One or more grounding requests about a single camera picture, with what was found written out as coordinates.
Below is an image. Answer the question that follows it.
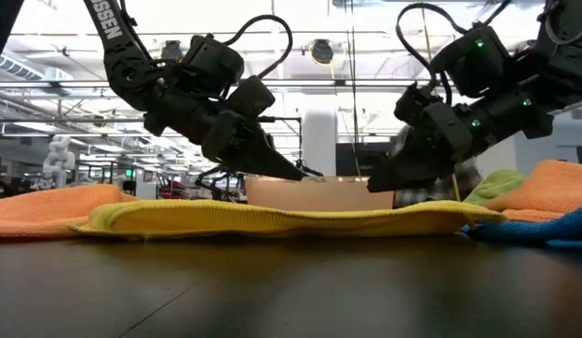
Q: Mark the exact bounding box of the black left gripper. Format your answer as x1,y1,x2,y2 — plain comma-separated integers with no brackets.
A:
200,110,306,182

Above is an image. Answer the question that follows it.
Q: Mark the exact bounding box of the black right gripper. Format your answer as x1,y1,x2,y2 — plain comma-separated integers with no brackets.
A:
367,100,474,193

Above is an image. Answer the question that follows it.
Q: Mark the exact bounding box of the yellow microfiber towel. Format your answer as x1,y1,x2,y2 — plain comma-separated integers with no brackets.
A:
69,199,508,240

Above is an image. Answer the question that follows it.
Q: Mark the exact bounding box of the orange microfiber towel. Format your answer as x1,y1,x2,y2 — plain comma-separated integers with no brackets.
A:
0,183,138,238
482,159,582,223

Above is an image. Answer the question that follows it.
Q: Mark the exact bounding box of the green microfiber towel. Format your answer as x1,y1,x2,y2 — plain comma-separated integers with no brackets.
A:
464,169,528,206

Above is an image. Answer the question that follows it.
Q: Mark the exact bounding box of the blue microfiber towel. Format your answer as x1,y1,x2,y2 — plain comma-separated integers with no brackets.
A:
462,204,582,250

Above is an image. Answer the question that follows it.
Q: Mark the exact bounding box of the black rectangular panel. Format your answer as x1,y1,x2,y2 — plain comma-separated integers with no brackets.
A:
335,143,396,178

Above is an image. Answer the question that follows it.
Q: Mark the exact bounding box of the white square column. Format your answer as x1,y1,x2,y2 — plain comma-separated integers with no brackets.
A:
302,96,339,177

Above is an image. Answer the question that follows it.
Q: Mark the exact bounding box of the tan cardboard box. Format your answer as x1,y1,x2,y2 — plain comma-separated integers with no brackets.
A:
244,176,395,212

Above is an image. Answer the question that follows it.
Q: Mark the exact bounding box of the ceiling light strip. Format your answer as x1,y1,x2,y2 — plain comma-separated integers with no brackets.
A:
262,79,433,89

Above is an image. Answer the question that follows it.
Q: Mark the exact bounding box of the white robot figure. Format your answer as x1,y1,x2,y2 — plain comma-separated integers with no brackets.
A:
41,135,77,189

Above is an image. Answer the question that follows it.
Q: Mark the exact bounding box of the black background rig frame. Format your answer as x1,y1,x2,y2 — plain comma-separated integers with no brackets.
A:
262,115,303,178

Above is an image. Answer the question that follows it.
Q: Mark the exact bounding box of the yellow power cable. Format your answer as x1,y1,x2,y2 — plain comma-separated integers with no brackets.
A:
420,0,461,202

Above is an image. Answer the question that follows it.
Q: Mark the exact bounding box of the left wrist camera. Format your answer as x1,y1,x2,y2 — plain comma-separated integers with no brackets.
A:
224,74,277,118

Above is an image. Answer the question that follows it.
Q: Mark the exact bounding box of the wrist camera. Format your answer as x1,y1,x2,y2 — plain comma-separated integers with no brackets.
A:
393,83,450,126
224,74,277,118

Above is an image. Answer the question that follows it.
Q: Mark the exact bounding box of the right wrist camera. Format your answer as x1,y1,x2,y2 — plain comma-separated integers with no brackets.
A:
393,83,450,126

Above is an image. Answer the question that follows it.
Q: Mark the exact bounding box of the black hanging cable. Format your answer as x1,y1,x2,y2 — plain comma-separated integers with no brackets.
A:
347,0,363,178

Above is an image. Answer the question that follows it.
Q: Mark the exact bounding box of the hanging black cable reel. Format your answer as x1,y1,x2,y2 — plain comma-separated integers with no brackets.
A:
310,39,335,66
160,39,186,62

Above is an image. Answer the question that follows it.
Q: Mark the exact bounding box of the black left camera cable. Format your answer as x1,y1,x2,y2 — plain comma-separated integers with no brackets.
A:
223,14,294,80

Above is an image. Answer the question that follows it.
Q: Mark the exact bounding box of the black camera cable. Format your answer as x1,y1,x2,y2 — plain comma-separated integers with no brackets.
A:
223,14,294,80
395,2,455,107

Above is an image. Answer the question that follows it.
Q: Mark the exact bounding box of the black right camera cable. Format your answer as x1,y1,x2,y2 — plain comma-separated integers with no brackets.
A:
395,2,455,107

